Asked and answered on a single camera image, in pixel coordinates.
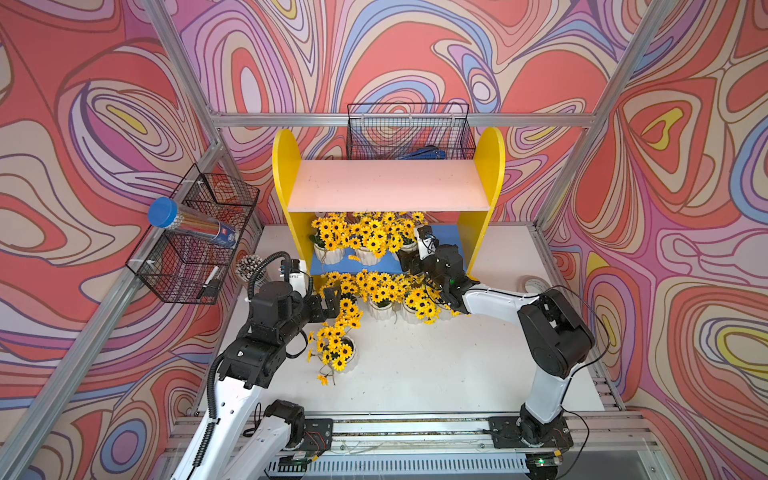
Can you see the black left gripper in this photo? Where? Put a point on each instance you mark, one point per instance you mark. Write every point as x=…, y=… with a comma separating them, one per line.
x=318, y=315

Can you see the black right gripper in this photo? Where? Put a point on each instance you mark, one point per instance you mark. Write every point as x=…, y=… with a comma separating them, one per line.
x=407, y=259

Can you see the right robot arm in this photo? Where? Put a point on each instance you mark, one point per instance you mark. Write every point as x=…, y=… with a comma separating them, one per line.
x=558, y=339

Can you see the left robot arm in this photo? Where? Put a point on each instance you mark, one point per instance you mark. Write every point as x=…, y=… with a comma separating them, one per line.
x=281, y=304

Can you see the yellow wooden shelf unit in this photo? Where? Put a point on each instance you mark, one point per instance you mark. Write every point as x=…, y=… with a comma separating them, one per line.
x=469, y=187

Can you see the clear cup of pencils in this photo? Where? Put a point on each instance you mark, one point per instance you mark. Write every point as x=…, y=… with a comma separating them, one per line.
x=246, y=267

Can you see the blue object in rear basket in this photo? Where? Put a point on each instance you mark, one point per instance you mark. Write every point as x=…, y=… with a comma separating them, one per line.
x=430, y=152

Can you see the clear packing tape roll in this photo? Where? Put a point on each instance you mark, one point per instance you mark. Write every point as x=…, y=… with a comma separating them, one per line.
x=533, y=285

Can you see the blue capped pencil tube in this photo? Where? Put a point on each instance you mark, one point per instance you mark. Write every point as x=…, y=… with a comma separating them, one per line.
x=167, y=214

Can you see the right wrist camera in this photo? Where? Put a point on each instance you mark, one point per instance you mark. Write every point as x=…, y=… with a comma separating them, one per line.
x=426, y=241

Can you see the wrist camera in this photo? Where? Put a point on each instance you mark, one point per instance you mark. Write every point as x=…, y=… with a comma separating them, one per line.
x=294, y=271
x=426, y=241

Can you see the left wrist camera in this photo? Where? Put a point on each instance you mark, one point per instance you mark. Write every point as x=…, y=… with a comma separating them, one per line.
x=294, y=271

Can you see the black wire basket rear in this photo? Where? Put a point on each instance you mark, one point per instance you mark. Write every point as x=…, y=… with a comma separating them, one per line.
x=387, y=130

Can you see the black wire basket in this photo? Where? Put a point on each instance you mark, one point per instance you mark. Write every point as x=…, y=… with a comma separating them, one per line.
x=174, y=266
x=387, y=130

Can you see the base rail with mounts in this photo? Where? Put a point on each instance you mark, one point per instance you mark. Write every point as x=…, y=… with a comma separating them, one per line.
x=609, y=443

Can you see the black wire basket left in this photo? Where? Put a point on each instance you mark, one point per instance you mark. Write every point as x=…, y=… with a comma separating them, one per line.
x=174, y=266

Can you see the aluminium frame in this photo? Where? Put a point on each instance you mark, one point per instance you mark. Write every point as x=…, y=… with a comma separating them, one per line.
x=96, y=123

